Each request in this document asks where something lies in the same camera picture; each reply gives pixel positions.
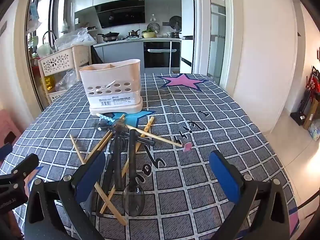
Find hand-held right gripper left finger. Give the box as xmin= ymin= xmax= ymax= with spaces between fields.
xmin=22 ymin=151 xmax=107 ymax=240

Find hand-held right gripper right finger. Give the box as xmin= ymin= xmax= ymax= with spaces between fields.
xmin=209 ymin=151 xmax=300 ymax=240

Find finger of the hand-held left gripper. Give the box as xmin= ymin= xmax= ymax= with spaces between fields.
xmin=0 ymin=142 xmax=13 ymax=164
xmin=0 ymin=153 xmax=40 ymax=180

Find transparent grey plastic spoon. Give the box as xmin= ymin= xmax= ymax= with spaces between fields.
xmin=94 ymin=120 xmax=113 ymax=132
xmin=96 ymin=140 xmax=118 ymax=217
xmin=122 ymin=129 xmax=146 ymax=217
xmin=111 ymin=119 xmax=125 ymax=191

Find bamboo chopstick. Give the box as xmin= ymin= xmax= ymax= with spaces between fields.
xmin=85 ymin=114 xmax=125 ymax=163
xmin=69 ymin=134 xmax=127 ymax=226
xmin=99 ymin=116 xmax=155 ymax=217
xmin=90 ymin=131 xmax=113 ymax=156

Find blue striped stick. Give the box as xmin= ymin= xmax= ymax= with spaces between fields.
xmin=96 ymin=113 xmax=114 ymax=122

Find dark grey utensil handle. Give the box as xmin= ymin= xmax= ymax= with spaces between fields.
xmin=125 ymin=130 xmax=156 ymax=146

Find pale thin wooden chopstick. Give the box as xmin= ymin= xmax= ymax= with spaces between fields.
xmin=128 ymin=127 xmax=183 ymax=147

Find cream plastic utensil holder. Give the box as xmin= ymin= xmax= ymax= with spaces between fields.
xmin=79 ymin=59 xmax=143 ymax=117

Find pink plastic stool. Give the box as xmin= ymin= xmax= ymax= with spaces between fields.
xmin=0 ymin=109 xmax=22 ymax=153

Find grey checked star tablecloth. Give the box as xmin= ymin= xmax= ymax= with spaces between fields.
xmin=0 ymin=73 xmax=300 ymax=240

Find gold foil package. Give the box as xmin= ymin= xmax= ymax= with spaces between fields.
xmin=44 ymin=76 xmax=56 ymax=92

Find crumpled clear plastic bag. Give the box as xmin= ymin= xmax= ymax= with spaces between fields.
xmin=55 ymin=69 xmax=79 ymax=92

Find black floor appliance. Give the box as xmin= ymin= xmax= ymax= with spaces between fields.
xmin=290 ymin=90 xmax=311 ymax=126

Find cream perforated storage cart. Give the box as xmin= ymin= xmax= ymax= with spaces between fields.
xmin=37 ymin=45 xmax=92 ymax=103

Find brown cardboard box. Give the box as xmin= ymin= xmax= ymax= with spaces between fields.
xmin=303 ymin=102 xmax=320 ymax=130

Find dark cloth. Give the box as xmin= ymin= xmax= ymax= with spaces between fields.
xmin=90 ymin=45 xmax=103 ymax=64

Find curved kitchen faucet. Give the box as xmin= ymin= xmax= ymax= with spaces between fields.
xmin=42 ymin=30 xmax=59 ymax=52

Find grey kitchen counter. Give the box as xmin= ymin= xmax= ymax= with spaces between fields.
xmin=93 ymin=38 xmax=182 ymax=73

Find red and black bag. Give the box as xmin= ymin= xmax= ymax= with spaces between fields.
xmin=306 ymin=66 xmax=320 ymax=93

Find clear plastic bags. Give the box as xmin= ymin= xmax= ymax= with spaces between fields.
xmin=54 ymin=27 xmax=97 ymax=52

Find black built-in oven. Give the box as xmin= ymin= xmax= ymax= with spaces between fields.
xmin=144 ymin=41 xmax=181 ymax=68

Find hanging white plastic bag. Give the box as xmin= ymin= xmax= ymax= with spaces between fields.
xmin=26 ymin=1 xmax=42 ymax=32

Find black wok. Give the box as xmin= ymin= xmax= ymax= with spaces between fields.
xmin=97 ymin=31 xmax=120 ymax=42

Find sliding glass door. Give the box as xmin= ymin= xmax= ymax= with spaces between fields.
xmin=194 ymin=0 xmax=234 ymax=85

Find white refrigerator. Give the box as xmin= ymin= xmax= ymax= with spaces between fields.
xmin=180 ymin=0 xmax=195 ymax=74

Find black range hood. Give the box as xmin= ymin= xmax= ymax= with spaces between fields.
xmin=95 ymin=0 xmax=146 ymax=29

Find black desk fan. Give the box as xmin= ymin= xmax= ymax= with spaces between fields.
xmin=169 ymin=15 xmax=182 ymax=32

